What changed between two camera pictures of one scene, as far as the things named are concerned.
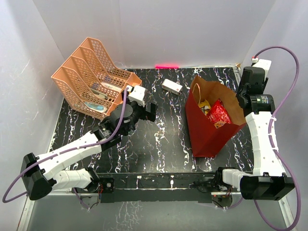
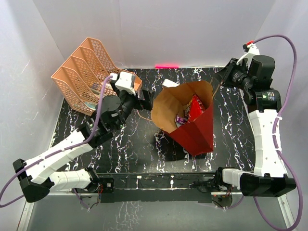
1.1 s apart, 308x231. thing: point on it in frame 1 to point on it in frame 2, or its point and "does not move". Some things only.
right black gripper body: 240,92 to 237,75
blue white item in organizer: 97,107 does not move
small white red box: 171,86 does not move
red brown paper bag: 206,140 to 197,136
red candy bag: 218,115 to 194,109
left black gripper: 150,115 to 146,103
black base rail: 158,186 does not move
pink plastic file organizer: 90,83 does not move
